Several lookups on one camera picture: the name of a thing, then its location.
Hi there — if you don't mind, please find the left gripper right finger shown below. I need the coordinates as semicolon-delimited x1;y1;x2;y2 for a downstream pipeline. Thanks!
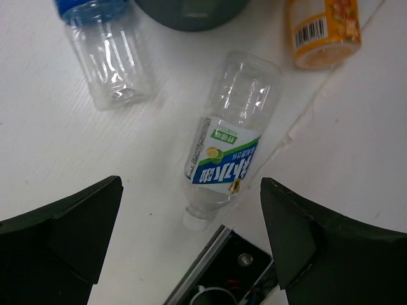
260;178;406;304

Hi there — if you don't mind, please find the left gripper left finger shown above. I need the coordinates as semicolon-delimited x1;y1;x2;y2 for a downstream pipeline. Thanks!
1;176;123;304

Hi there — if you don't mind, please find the clear bottle green blue label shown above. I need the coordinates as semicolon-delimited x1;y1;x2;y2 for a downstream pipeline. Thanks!
183;51;282;231

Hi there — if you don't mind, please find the dark grey plastic bin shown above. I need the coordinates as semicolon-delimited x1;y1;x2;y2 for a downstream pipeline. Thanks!
136;0;249;32

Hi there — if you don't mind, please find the orange juice bottle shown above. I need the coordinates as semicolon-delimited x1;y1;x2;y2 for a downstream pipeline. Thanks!
287;0;362;69

